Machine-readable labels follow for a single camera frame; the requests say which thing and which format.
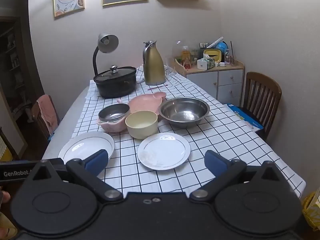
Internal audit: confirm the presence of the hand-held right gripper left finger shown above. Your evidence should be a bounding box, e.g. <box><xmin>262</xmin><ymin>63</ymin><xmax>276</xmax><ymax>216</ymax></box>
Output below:
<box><xmin>32</xmin><ymin>149</ymin><xmax>124</xmax><ymax>203</ymax></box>

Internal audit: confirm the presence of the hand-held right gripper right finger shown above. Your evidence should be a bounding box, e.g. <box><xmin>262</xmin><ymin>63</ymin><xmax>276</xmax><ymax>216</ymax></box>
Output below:
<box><xmin>189</xmin><ymin>150</ymin><xmax>288</xmax><ymax>203</ymax></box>

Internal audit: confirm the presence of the deep white plate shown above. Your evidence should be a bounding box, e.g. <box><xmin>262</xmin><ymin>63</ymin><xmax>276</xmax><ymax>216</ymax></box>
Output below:
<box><xmin>58</xmin><ymin>131</ymin><xmax>115</xmax><ymax>166</ymax></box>

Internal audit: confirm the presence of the pink bear-shaped plate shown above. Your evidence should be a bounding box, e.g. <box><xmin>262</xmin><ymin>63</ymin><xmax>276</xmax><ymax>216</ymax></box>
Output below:
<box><xmin>127</xmin><ymin>92</ymin><xmax>167</xmax><ymax>115</ymax></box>

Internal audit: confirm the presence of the white checked tablecloth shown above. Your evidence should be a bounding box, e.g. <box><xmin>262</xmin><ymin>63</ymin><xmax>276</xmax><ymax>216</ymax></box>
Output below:
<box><xmin>71</xmin><ymin>65</ymin><xmax>307</xmax><ymax>198</ymax></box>

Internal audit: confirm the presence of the yellow white foam mat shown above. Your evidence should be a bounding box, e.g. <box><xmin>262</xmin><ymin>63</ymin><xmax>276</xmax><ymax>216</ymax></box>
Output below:
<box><xmin>0</xmin><ymin>136</ymin><xmax>13</xmax><ymax>162</ymax></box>

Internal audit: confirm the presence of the pink steel-lined bowl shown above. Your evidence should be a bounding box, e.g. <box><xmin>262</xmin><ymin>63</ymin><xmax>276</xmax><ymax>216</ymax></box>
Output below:
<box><xmin>97</xmin><ymin>99</ymin><xmax>131</xmax><ymax>133</ymax></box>

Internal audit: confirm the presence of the cream bowl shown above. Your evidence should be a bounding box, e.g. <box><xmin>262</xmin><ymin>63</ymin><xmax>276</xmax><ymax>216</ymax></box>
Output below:
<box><xmin>125</xmin><ymin>110</ymin><xmax>158</xmax><ymax>140</ymax></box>

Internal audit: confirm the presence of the blue box on chair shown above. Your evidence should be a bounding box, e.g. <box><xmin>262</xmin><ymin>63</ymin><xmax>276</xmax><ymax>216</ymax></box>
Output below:
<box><xmin>226</xmin><ymin>103</ymin><xmax>263</xmax><ymax>132</ymax></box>

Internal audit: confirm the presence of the large steel bowl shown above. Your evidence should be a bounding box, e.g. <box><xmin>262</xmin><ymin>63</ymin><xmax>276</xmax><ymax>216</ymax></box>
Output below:
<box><xmin>158</xmin><ymin>97</ymin><xmax>210</xmax><ymax>129</ymax></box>

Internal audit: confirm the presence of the pink towel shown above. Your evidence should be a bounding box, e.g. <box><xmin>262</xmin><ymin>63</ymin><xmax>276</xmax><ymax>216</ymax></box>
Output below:
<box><xmin>36</xmin><ymin>94</ymin><xmax>59</xmax><ymax>134</ymax></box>

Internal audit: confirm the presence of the black cooking pot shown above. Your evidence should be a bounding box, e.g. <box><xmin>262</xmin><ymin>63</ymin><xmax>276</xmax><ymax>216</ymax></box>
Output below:
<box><xmin>93</xmin><ymin>66</ymin><xmax>137</xmax><ymax>99</ymax></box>

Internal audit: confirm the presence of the white wooden cabinet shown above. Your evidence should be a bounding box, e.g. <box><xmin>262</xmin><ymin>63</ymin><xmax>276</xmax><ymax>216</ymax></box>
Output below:
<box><xmin>174</xmin><ymin>57</ymin><xmax>245</xmax><ymax>105</ymax></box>

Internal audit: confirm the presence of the brown slatted wooden chair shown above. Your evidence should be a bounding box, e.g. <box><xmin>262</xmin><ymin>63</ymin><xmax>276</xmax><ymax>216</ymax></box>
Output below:
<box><xmin>239</xmin><ymin>72</ymin><xmax>282</xmax><ymax>140</ymax></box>

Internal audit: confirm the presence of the glass pot lid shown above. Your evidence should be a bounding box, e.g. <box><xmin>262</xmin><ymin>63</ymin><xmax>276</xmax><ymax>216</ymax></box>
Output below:
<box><xmin>94</xmin><ymin>65</ymin><xmax>137</xmax><ymax>82</ymax></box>

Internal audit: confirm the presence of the white tissue box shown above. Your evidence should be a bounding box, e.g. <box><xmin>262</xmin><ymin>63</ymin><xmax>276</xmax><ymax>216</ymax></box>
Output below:
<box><xmin>197</xmin><ymin>58</ymin><xmax>215</xmax><ymax>71</ymax></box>

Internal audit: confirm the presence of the clear glass cup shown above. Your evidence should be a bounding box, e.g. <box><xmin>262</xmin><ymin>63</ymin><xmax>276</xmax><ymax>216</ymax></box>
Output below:
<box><xmin>166</xmin><ymin>57</ymin><xmax>177</xmax><ymax>76</ymax></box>

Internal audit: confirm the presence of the gold thermos jug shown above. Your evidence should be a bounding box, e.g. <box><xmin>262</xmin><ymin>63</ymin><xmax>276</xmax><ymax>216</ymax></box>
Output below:
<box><xmin>142</xmin><ymin>40</ymin><xmax>167</xmax><ymax>86</ymax></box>

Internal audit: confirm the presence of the yellow box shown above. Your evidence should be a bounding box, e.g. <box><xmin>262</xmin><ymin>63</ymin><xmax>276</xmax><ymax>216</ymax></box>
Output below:
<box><xmin>203</xmin><ymin>49</ymin><xmax>222</xmax><ymax>62</ymax></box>

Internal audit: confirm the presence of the orange drink bottle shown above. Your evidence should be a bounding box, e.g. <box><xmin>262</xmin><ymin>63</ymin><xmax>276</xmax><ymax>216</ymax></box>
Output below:
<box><xmin>181</xmin><ymin>46</ymin><xmax>192</xmax><ymax>70</ymax></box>

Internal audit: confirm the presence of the yellow carton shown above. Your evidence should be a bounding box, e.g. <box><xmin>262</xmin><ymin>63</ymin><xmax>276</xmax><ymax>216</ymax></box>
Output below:
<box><xmin>302</xmin><ymin>189</ymin><xmax>320</xmax><ymax>232</ymax></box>

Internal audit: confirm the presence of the blue globe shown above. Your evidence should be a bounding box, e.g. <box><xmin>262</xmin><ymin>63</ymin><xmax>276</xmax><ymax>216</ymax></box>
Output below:
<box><xmin>216</xmin><ymin>41</ymin><xmax>229</xmax><ymax>55</ymax></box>

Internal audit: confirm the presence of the grey desk lamp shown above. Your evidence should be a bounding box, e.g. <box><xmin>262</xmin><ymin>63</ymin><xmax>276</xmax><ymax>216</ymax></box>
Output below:
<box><xmin>92</xmin><ymin>33</ymin><xmax>119</xmax><ymax>77</ymax></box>

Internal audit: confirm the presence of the white tube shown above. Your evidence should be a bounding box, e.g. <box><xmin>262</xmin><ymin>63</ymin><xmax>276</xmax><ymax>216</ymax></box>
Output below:
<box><xmin>206</xmin><ymin>37</ymin><xmax>223</xmax><ymax>49</ymax></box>

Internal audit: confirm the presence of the dark bookshelf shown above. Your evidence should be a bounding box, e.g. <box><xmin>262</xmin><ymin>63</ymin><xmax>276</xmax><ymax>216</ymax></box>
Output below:
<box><xmin>0</xmin><ymin>16</ymin><xmax>34</xmax><ymax>120</ymax></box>

